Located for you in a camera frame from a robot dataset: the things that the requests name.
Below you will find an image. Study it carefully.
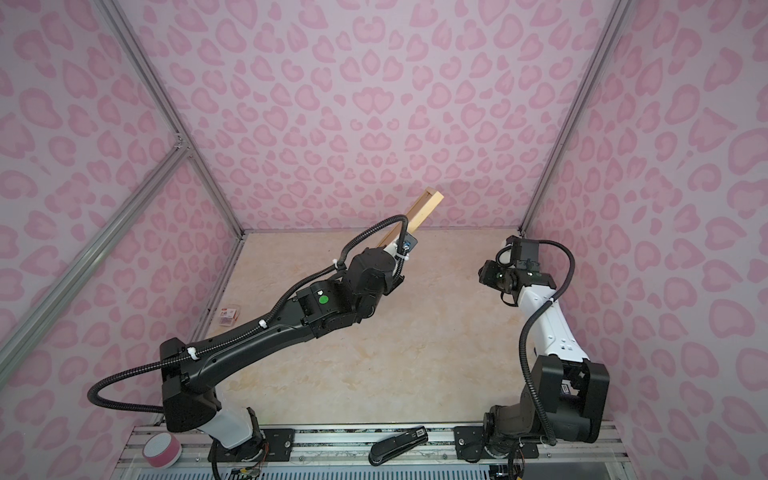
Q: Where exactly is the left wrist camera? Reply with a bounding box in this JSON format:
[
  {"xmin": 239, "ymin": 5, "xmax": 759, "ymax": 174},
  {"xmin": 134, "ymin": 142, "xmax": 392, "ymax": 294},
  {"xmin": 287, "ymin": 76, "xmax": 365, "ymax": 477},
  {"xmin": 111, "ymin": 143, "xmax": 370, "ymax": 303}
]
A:
[{"xmin": 384, "ymin": 233, "xmax": 418, "ymax": 261}]

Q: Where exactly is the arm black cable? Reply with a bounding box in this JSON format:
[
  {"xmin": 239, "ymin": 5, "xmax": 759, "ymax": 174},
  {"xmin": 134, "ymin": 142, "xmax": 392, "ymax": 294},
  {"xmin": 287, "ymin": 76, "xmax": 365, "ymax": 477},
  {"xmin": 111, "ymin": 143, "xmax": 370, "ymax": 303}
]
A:
[
  {"xmin": 518, "ymin": 239, "xmax": 577, "ymax": 446},
  {"xmin": 87, "ymin": 214, "xmax": 410, "ymax": 415}
]

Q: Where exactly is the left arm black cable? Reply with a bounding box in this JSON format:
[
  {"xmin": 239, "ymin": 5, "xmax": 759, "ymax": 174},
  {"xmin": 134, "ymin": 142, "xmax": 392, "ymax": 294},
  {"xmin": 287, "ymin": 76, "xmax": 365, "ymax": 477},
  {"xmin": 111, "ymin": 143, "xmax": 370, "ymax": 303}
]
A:
[{"xmin": 87, "ymin": 214, "xmax": 410, "ymax": 415}]

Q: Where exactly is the pink white tape roll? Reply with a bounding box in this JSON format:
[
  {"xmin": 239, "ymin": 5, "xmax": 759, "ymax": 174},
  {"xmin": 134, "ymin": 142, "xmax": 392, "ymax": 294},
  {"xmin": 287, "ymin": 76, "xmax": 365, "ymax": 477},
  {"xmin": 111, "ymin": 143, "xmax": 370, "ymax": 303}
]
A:
[{"xmin": 142, "ymin": 432, "xmax": 182, "ymax": 469}]

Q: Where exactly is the black stapler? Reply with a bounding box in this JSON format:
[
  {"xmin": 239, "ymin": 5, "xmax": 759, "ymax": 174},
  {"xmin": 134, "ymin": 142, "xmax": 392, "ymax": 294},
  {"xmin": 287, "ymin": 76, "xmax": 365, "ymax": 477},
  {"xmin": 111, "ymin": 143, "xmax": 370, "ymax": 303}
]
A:
[{"xmin": 368, "ymin": 426, "xmax": 429, "ymax": 467}]

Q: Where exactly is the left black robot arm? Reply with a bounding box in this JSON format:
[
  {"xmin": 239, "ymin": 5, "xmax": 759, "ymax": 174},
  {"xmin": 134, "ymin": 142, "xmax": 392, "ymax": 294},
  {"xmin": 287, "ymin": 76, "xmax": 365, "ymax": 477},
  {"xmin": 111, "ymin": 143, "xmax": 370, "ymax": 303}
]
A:
[{"xmin": 161, "ymin": 247, "xmax": 406, "ymax": 450}]

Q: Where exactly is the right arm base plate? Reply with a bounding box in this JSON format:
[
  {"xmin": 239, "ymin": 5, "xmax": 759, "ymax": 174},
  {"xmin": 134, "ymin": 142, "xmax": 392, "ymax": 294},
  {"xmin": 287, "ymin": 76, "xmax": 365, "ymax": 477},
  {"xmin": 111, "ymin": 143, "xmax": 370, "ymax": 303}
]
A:
[{"xmin": 453, "ymin": 425, "xmax": 539, "ymax": 463}]

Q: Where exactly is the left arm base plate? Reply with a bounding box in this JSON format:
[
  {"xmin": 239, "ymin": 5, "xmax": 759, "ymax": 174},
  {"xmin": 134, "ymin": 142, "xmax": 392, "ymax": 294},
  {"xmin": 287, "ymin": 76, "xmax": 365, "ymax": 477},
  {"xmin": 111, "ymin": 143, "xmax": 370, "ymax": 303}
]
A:
[{"xmin": 207, "ymin": 428, "xmax": 296, "ymax": 463}]

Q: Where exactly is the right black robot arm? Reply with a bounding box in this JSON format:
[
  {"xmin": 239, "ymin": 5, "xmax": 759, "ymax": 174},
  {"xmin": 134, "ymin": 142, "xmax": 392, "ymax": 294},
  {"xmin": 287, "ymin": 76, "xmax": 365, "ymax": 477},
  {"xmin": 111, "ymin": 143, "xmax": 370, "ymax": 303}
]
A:
[{"xmin": 478, "ymin": 235, "xmax": 610, "ymax": 457}]

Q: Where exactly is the light wooden picture frame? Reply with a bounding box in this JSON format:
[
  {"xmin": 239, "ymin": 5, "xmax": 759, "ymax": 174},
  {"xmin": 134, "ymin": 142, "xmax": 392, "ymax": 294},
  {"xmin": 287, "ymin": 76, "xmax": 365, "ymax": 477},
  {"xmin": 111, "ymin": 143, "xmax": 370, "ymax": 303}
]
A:
[{"xmin": 378, "ymin": 187, "xmax": 444, "ymax": 247}]

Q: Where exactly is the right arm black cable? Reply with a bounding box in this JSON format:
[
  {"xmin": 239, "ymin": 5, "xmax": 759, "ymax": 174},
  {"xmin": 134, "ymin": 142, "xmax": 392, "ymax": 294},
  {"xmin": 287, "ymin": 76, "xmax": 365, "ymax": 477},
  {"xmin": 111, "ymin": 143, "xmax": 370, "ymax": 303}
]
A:
[{"xmin": 518, "ymin": 239, "xmax": 577, "ymax": 446}]

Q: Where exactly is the aluminium mounting rail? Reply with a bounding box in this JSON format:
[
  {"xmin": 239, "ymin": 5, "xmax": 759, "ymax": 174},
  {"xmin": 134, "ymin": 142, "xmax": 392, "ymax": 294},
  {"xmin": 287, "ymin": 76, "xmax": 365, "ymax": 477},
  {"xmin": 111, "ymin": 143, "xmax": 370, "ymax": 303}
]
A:
[{"xmin": 111, "ymin": 421, "xmax": 635, "ymax": 479}]

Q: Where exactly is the small clear pin box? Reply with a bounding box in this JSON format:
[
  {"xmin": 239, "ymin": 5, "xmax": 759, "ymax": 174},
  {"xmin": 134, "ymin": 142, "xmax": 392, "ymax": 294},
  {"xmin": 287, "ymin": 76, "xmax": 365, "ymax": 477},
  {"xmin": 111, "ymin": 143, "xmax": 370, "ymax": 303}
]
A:
[{"xmin": 217, "ymin": 306, "xmax": 240, "ymax": 327}]

